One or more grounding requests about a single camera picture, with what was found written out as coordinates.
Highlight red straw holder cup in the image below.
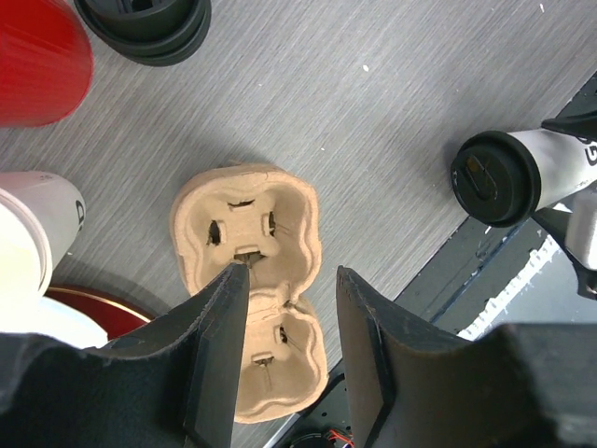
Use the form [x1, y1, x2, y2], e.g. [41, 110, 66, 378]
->
[1, 1, 93, 128]

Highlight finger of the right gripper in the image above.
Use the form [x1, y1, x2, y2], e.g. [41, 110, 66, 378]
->
[533, 208, 583, 261]
[541, 114, 597, 140]

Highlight red round tray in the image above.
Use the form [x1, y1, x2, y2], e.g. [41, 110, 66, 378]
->
[47, 285, 155, 323]

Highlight white paper plates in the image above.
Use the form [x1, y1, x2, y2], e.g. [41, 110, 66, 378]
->
[26, 297, 108, 349]

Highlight stack of white paper cups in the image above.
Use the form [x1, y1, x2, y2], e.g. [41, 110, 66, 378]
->
[1, 171, 87, 299]

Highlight brown pulp cup carrier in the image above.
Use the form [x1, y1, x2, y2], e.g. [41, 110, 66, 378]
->
[170, 163, 328, 424]

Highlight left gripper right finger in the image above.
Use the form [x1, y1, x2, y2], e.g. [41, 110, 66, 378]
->
[336, 266, 474, 447]

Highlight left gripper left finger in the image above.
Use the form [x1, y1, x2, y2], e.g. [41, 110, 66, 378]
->
[100, 261, 251, 447]

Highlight stack of black lids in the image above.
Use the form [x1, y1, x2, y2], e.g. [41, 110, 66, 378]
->
[75, 0, 212, 67]

